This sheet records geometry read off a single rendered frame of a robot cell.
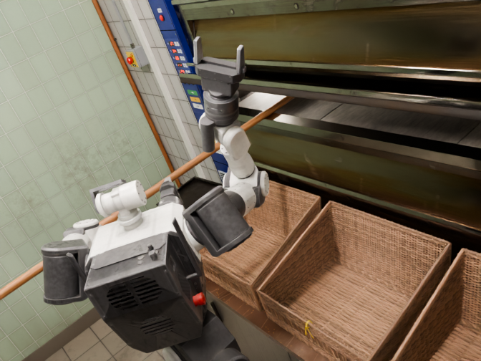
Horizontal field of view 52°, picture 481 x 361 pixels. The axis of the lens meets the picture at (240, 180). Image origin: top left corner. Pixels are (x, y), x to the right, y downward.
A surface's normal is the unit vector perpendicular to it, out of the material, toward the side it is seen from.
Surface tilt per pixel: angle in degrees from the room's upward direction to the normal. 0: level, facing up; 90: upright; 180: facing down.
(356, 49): 70
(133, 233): 0
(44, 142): 90
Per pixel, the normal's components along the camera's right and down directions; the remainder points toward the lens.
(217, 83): -0.38, 0.67
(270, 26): -0.80, 0.21
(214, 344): 0.21, -0.44
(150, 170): 0.60, 0.22
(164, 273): 0.07, 0.48
